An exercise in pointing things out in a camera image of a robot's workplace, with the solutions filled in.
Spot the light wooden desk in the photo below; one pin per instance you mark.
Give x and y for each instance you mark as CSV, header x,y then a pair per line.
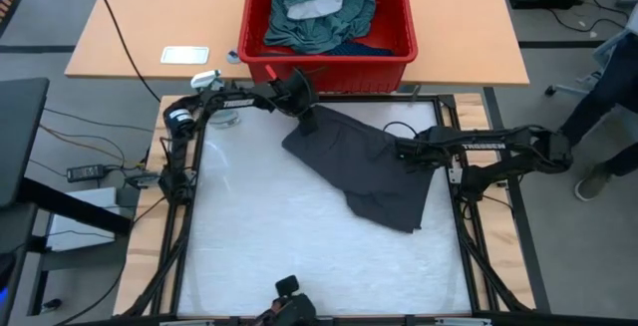
x,y
448,17

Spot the black side desk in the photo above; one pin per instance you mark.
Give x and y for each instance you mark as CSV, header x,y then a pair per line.
x,y
20,136

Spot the red plastic bin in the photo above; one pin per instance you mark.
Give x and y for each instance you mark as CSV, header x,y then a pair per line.
x,y
349,74

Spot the red tape tag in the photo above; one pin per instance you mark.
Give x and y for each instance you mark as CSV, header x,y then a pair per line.
x,y
271,72

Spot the green patterned shirt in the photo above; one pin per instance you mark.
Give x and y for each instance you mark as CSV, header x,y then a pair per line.
x,y
319,27

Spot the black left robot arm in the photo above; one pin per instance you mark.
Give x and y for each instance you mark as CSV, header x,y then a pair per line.
x,y
239,102

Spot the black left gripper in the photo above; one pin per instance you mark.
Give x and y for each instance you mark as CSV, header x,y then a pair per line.
x,y
299,92

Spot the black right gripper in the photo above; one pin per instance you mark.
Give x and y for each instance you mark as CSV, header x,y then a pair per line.
x,y
431,147

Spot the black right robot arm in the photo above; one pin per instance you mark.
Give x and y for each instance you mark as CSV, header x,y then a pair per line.
x,y
483,145

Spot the clear spray bottle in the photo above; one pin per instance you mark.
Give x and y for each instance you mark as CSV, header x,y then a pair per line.
x,y
205,79

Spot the black table frame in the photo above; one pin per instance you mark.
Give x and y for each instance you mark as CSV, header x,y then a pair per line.
x,y
374,98

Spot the black power adapter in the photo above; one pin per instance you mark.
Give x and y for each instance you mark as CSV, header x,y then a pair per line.
x,y
86,172

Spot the dark grey shorts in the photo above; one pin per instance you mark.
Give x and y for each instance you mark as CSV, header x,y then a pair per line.
x,y
364,176

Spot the person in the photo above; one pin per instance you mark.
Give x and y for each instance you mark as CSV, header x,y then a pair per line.
x,y
608,87

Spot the white box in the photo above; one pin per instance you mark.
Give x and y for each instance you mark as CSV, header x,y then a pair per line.
x,y
75,236

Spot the navy dotted garment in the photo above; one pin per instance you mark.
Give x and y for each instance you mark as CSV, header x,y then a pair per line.
x,y
356,50

